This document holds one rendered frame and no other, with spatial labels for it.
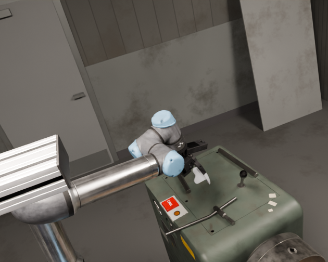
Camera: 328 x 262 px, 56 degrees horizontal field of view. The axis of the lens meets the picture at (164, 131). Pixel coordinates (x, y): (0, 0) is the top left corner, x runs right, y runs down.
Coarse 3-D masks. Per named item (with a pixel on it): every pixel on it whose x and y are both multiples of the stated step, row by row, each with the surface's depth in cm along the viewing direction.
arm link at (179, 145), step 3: (183, 138) 111; (180, 141) 110; (183, 141) 111; (174, 144) 109; (177, 144) 109; (180, 144) 109; (183, 144) 111; (171, 147) 110; (174, 147) 110; (177, 147) 110; (180, 147) 110; (183, 147) 112; (177, 150) 111
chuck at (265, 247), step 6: (282, 234) 115; (288, 234) 116; (294, 234) 118; (270, 240) 113; (276, 240) 113; (282, 240) 113; (264, 246) 112; (270, 246) 111; (258, 252) 112; (264, 252) 111; (252, 258) 112; (258, 258) 111
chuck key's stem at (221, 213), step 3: (213, 207) 128; (216, 207) 127; (216, 210) 127; (219, 210) 126; (219, 213) 125; (222, 213) 124; (225, 213) 124; (222, 216) 124; (225, 216) 123; (228, 219) 121; (231, 219) 121; (231, 222) 120; (234, 222) 120
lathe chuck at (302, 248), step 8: (288, 240) 113; (296, 240) 114; (272, 248) 110; (280, 248) 110; (296, 248) 109; (304, 248) 110; (312, 248) 113; (264, 256) 110; (272, 256) 108; (280, 256) 107; (288, 256) 106; (296, 256) 106; (304, 256) 106; (312, 256) 108; (320, 256) 110
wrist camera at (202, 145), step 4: (196, 140) 122; (200, 140) 121; (188, 144) 119; (192, 144) 119; (196, 144) 119; (200, 144) 119; (204, 144) 120; (188, 148) 116; (192, 148) 116; (196, 148) 117; (200, 148) 119; (204, 148) 120; (188, 152) 116; (192, 152) 117
